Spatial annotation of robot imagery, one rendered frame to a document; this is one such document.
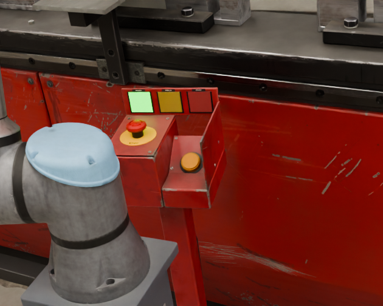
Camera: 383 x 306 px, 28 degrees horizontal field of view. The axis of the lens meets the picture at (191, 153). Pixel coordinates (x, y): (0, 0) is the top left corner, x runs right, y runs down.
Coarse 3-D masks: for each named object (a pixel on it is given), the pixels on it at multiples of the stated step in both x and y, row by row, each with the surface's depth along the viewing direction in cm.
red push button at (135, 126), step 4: (136, 120) 147; (140, 120) 147; (128, 124) 146; (132, 124) 146; (136, 124) 146; (140, 124) 146; (144, 124) 146; (128, 128) 146; (132, 128) 145; (136, 128) 145; (140, 128) 145; (144, 128) 146; (132, 132) 146; (136, 132) 146; (140, 132) 147; (136, 136) 147; (140, 136) 147
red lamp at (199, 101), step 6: (192, 96) 150; (198, 96) 150; (204, 96) 149; (192, 102) 151; (198, 102) 150; (204, 102) 150; (210, 102) 150; (192, 108) 151; (198, 108) 151; (204, 108) 151; (210, 108) 150
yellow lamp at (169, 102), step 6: (162, 96) 152; (168, 96) 151; (174, 96) 151; (162, 102) 152; (168, 102) 152; (174, 102) 152; (180, 102) 151; (162, 108) 153; (168, 108) 153; (174, 108) 152; (180, 108) 152
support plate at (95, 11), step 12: (48, 0) 156; (60, 0) 156; (72, 0) 154; (84, 0) 154; (96, 0) 153; (108, 0) 152; (120, 0) 151; (84, 12) 150; (96, 12) 148; (108, 12) 148
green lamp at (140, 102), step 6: (132, 96) 153; (138, 96) 153; (144, 96) 152; (132, 102) 154; (138, 102) 154; (144, 102) 153; (150, 102) 153; (132, 108) 155; (138, 108) 154; (144, 108) 154; (150, 108) 154
